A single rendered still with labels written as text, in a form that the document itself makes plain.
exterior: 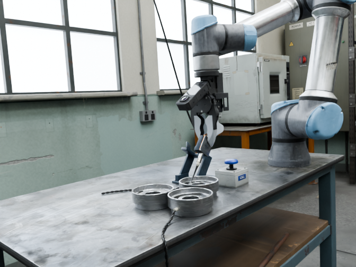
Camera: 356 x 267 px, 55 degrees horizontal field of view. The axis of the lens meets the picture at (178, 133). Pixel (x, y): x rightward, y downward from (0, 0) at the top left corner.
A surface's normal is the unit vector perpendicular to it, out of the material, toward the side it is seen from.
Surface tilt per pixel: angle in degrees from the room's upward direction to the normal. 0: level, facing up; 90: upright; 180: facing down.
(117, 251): 0
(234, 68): 90
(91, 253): 0
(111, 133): 90
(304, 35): 90
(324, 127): 97
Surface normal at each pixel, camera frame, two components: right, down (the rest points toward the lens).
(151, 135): 0.73, 0.03
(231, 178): -0.68, 0.11
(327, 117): 0.31, 0.20
